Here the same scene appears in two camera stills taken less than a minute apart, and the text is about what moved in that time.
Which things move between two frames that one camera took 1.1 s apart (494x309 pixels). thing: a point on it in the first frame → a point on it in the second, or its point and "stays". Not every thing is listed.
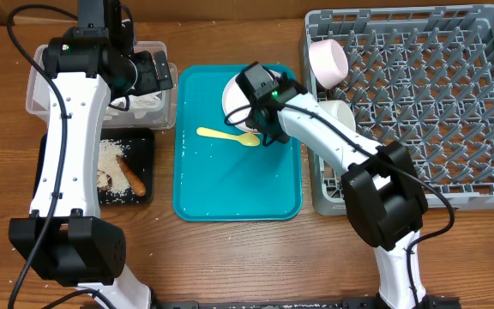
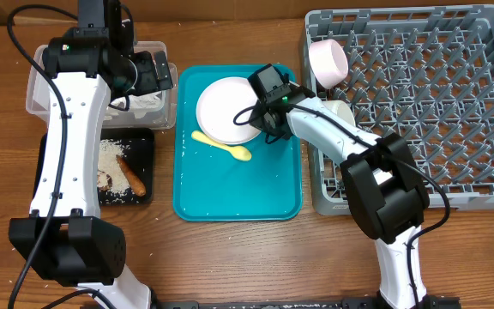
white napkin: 141,104 stays
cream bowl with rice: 340,111 stays
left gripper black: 151,82 stays
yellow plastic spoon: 246,139 → 239,153
